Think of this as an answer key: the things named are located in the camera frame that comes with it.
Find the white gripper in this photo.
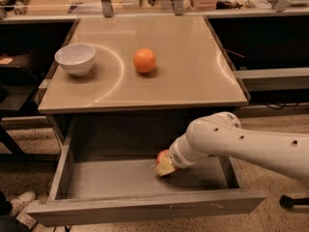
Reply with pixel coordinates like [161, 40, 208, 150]
[154, 134, 206, 177]

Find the red apple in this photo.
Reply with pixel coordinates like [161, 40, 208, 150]
[155, 150, 178, 176]

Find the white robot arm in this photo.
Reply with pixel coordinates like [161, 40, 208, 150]
[155, 112, 309, 182]

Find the open grey top drawer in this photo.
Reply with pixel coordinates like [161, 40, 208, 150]
[29, 113, 266, 226]

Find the grey cabinet with beige top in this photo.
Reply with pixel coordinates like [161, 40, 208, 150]
[34, 14, 251, 147]

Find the orange fruit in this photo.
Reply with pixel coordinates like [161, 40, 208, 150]
[133, 48, 156, 73]

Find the black chair base wheel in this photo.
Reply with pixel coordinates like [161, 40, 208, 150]
[279, 195, 309, 210]

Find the white bowl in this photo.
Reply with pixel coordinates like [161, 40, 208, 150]
[54, 43, 97, 76]

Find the white shoe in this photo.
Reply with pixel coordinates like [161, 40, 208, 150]
[9, 190, 37, 232]

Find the black device on back bench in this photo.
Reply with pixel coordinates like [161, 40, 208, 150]
[0, 0, 29, 15]

